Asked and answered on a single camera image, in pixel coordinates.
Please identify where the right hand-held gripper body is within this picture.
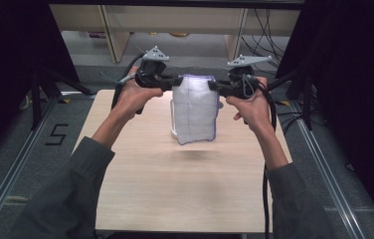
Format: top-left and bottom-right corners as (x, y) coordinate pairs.
(222, 54), (274, 101)

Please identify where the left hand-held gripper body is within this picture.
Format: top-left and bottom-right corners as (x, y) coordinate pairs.
(134, 45), (171, 90)

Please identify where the white cloth with purple trim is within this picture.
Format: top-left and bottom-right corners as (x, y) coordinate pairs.
(171, 74), (220, 146)

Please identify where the person's left hand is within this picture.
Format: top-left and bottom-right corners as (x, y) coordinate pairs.
(112, 65), (165, 123)

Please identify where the person's right hand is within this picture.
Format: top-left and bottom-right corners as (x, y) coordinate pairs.
(225, 76), (273, 134)

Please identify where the wooden shelf unit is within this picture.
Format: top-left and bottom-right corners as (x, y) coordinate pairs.
(49, 4), (301, 64)

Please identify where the black metal stand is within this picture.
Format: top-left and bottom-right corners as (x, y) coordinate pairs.
(267, 65), (329, 131)
(29, 65), (97, 131)

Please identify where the black curtain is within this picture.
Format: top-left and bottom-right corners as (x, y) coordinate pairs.
(0, 0), (81, 167)
(274, 0), (374, 230)

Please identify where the grey cable loop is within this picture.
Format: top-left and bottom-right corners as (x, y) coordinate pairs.
(240, 74), (260, 100)

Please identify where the bundle of black cables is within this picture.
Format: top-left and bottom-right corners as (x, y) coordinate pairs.
(240, 8), (292, 75)

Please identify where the metal floor rail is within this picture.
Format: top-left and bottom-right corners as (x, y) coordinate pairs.
(287, 99), (370, 239)
(0, 90), (96, 239)

